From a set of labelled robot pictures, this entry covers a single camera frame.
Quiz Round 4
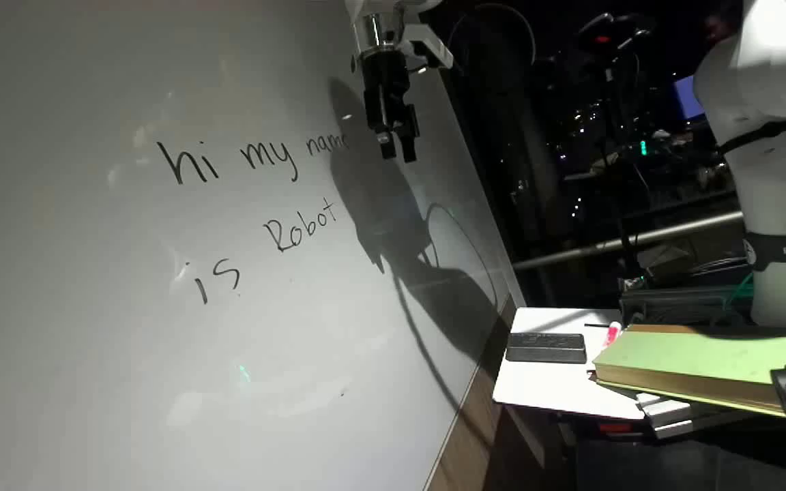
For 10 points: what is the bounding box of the small white platform board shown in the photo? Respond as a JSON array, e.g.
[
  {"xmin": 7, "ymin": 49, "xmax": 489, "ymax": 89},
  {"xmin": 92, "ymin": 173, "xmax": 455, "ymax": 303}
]
[{"xmin": 489, "ymin": 307, "xmax": 651, "ymax": 423}]

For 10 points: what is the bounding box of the silver grey box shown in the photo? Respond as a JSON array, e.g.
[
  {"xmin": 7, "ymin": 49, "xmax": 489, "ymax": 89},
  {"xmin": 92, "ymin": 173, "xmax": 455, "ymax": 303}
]
[{"xmin": 630, "ymin": 390, "xmax": 699, "ymax": 442}]

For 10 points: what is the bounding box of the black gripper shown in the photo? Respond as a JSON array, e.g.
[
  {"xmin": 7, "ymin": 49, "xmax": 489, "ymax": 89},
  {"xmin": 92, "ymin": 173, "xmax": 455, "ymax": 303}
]
[{"xmin": 354, "ymin": 44, "xmax": 424, "ymax": 166}]

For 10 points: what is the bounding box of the green hardcover book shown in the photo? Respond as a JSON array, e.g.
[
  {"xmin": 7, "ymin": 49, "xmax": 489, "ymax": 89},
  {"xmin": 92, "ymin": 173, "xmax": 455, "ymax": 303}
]
[{"xmin": 590, "ymin": 322, "xmax": 786, "ymax": 420}]

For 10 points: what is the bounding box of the black base block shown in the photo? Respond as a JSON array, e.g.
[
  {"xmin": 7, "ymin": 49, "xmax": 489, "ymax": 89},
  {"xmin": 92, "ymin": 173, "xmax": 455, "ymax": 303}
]
[{"xmin": 616, "ymin": 278, "xmax": 762, "ymax": 334}]

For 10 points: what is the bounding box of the blue lit monitor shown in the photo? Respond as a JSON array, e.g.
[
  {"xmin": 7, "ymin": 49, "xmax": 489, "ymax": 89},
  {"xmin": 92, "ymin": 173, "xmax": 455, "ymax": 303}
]
[{"xmin": 672, "ymin": 72, "xmax": 710, "ymax": 127}]

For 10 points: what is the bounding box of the black camera on tripod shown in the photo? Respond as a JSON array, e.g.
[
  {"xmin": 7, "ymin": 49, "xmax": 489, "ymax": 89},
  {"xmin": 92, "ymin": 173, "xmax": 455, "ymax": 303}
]
[{"xmin": 564, "ymin": 8, "xmax": 662, "ymax": 282}]

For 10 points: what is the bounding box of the silver metal rail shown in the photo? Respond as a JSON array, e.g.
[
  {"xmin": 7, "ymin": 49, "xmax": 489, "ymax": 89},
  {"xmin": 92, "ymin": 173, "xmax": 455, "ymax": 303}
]
[{"xmin": 511, "ymin": 207, "xmax": 747, "ymax": 274}]

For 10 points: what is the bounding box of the large white whiteboard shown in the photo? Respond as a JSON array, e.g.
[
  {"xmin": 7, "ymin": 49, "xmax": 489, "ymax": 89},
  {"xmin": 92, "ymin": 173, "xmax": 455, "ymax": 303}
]
[{"xmin": 0, "ymin": 0, "xmax": 529, "ymax": 491}]

